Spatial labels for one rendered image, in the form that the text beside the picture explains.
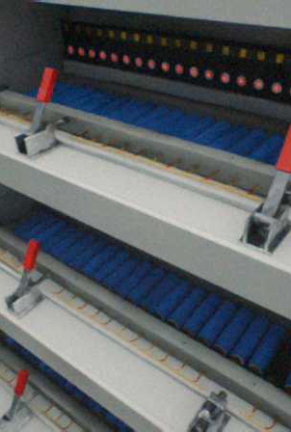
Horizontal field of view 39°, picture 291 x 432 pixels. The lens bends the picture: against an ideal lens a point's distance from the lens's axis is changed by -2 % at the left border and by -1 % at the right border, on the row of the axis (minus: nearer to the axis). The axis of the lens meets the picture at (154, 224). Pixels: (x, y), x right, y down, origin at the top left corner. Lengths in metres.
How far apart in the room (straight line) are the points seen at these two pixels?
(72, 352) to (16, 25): 0.43
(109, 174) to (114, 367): 0.21
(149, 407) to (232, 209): 0.21
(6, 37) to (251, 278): 0.46
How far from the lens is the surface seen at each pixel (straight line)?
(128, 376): 0.46
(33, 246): 0.52
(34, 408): 0.68
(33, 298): 0.54
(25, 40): 0.65
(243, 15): 0.33
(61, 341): 0.50
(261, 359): 0.46
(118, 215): 0.38
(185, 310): 0.49
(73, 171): 0.42
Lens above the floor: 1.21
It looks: 20 degrees down
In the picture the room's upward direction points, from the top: 11 degrees clockwise
